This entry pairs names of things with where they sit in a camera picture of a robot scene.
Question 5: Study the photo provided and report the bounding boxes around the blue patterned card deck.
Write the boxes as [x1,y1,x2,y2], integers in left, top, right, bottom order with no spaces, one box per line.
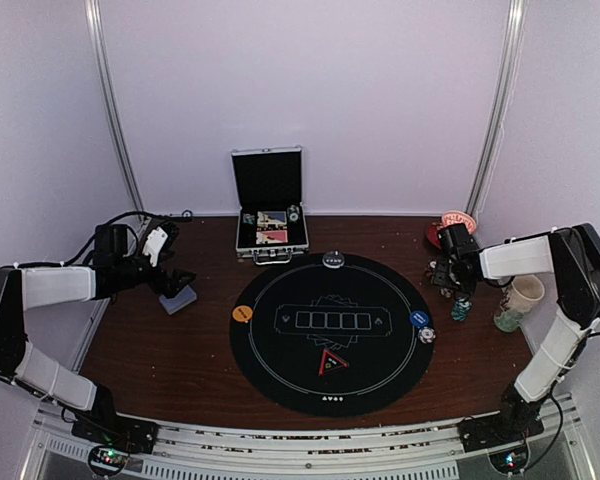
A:
[159,285,198,315]

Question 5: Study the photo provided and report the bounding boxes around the green blue chip stack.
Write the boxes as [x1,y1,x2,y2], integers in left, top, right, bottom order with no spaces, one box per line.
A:
[451,298,472,322]

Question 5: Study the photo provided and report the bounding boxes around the blue small blind button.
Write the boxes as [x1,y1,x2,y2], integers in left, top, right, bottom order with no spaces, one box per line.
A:
[409,310,430,329]

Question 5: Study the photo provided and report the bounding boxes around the blue chips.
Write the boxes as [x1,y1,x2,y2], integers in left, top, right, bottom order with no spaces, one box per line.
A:
[418,326,436,344]

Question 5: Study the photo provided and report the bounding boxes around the orange big blind button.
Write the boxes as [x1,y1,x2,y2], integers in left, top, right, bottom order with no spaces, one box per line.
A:
[232,305,253,323]

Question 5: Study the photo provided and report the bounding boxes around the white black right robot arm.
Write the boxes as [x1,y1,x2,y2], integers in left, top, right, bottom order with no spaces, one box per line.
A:
[430,223,600,442]

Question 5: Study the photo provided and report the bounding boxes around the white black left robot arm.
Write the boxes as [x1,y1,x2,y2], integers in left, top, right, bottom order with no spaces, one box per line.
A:
[0,219,197,444]

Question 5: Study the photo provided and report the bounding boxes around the red saucer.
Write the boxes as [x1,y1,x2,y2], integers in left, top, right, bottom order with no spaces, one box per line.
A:
[425,222,443,250]

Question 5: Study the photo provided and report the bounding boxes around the red patterned bowl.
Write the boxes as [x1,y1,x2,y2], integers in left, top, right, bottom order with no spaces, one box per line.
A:
[441,210,477,234]

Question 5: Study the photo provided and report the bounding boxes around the green ceramic mug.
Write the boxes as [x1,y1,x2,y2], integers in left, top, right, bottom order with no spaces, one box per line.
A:
[494,275,545,333]

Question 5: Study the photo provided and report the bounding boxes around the teal chip stack in case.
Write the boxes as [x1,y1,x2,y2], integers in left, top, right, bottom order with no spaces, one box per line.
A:
[242,214,256,225]

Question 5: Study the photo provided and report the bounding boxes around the red card deck box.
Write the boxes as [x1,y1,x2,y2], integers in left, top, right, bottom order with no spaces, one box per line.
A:
[256,230,288,245]

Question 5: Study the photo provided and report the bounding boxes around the blue card deck box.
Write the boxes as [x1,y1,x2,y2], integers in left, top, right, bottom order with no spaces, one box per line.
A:
[257,211,287,228]

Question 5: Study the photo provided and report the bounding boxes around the aluminium poker case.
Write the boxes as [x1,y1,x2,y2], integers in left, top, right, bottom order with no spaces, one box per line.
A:
[231,145,309,266]

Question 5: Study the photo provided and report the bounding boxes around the clear dealer button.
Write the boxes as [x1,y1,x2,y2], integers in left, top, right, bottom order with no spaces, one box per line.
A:
[322,251,345,269]

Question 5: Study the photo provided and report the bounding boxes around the green chip stack in case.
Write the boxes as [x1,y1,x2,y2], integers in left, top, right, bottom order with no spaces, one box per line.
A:
[287,205,300,223]

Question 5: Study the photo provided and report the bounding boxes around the round black poker mat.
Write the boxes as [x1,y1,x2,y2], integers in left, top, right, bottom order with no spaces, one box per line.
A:
[229,254,436,418]

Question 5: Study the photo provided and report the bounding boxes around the red triangle all-in marker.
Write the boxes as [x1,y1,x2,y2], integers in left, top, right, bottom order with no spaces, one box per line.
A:
[318,349,350,377]

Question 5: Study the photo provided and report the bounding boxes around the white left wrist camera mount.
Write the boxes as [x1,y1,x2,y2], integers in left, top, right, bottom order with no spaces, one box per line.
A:
[142,227,168,267]

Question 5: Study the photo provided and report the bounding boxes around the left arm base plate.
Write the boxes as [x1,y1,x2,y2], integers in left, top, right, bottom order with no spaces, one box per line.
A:
[71,417,159,454]

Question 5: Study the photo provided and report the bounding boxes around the right aluminium frame post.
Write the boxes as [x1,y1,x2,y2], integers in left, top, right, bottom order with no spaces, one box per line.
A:
[465,0,527,218]

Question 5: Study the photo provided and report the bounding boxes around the aluminium frame post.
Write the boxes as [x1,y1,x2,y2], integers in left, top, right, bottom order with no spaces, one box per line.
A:
[465,0,527,218]
[84,0,144,210]

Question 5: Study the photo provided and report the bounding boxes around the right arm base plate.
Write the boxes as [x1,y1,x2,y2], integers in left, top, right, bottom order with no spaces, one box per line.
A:
[457,413,544,452]

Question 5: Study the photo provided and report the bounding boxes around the left aluminium frame post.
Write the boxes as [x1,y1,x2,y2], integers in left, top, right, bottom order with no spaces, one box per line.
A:
[84,0,144,210]

